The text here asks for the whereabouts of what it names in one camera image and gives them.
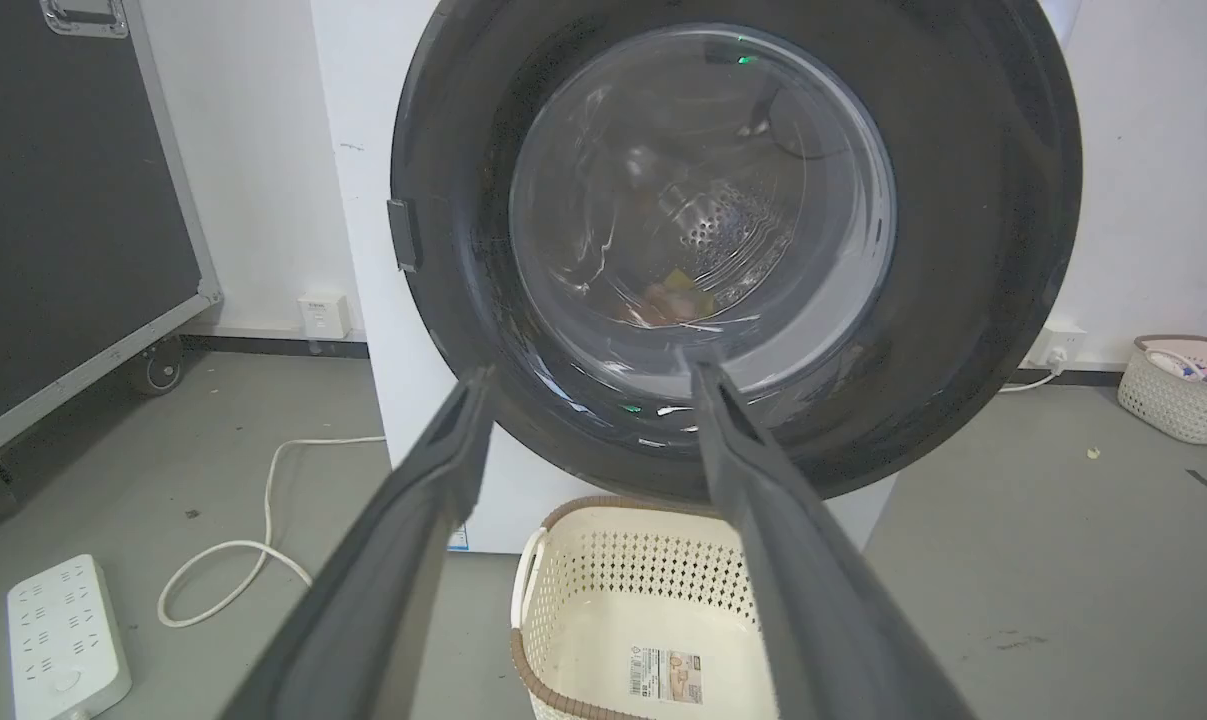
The black flight case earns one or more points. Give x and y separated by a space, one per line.
53 200

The white power strip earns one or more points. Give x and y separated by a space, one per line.
65 640

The white washing machine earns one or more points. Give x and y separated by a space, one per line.
413 400

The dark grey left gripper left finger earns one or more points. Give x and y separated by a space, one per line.
383 580

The clothes inside drum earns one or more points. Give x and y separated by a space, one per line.
678 298

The round dark washing machine door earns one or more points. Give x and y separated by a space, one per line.
733 240

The white wall socket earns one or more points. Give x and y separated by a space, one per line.
324 316

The small white woven basket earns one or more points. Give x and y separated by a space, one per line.
1183 390

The cream perforated laundry basket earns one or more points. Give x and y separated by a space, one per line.
633 620

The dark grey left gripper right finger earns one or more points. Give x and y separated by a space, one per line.
813 600

